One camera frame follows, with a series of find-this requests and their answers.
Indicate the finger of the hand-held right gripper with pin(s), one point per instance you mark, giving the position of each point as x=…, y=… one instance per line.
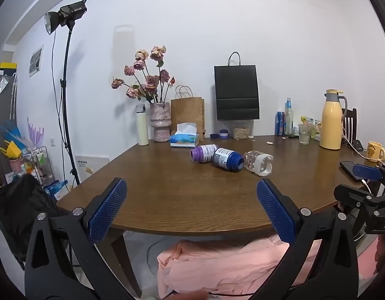
x=365, y=172
x=354, y=195

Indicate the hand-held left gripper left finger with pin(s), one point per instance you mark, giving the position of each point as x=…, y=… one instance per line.
x=107, y=213

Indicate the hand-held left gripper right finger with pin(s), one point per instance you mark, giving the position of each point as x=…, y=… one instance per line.
x=275, y=212

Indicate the black smartphone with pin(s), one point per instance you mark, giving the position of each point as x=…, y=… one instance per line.
x=348, y=168

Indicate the yellow mug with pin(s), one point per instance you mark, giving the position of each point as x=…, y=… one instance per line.
x=374, y=151

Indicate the black power adapter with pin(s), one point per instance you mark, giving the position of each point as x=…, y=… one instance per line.
x=357, y=145

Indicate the dark wooden chair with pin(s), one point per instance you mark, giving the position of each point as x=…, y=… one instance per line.
x=351, y=125

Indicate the white board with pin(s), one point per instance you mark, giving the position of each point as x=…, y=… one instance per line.
x=92, y=165

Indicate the blue cardboard box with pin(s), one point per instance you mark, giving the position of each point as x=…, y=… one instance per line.
x=56, y=189

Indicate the yellow thermal jug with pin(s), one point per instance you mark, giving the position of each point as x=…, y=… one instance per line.
x=331, y=125

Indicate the small green bottle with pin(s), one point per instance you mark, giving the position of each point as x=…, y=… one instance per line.
x=313, y=129

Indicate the blue capped bottle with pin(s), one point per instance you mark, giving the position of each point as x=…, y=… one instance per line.
x=227, y=159

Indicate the drinking glass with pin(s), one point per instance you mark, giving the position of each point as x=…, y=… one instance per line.
x=304, y=135

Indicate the pink cloth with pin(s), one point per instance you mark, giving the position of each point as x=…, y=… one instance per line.
x=223, y=265

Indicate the blue drink can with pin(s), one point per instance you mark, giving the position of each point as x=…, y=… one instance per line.
x=279, y=124

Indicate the glass jar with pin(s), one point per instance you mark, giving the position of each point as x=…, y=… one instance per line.
x=241, y=130

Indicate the white thermos bottle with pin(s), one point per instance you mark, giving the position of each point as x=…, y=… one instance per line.
x=142, y=128

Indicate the purple capped bottle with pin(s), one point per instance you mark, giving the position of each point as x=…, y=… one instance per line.
x=204, y=153

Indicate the black jacket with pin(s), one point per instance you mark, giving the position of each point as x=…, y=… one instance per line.
x=14, y=212

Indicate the small blue-lidded jar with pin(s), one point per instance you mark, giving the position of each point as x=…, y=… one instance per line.
x=224, y=134

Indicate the clear bottle with blue cap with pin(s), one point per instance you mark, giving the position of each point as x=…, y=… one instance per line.
x=289, y=118

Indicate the blue lid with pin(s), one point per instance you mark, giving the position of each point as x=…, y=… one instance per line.
x=214, y=136

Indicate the blue tissue box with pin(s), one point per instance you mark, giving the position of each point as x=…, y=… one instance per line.
x=183, y=140

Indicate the pink marbled vase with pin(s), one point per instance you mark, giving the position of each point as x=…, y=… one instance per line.
x=160, y=122

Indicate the purple hangers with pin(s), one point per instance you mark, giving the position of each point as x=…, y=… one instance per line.
x=34, y=134

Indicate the yellow plastic scoop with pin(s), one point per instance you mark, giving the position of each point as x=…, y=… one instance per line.
x=11, y=150

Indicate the black paper bag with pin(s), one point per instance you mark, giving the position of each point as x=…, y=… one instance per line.
x=236, y=90

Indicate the brown paper bag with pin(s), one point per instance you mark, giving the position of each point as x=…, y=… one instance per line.
x=187, y=111

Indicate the dried pink flowers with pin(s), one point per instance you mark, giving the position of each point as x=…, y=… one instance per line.
x=147, y=81

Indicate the yellow box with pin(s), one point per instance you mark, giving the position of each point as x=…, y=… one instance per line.
x=8, y=66

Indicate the black studio light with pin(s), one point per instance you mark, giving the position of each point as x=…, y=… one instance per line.
x=69, y=10

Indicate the wall socket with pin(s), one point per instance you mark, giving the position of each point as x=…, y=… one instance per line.
x=53, y=142

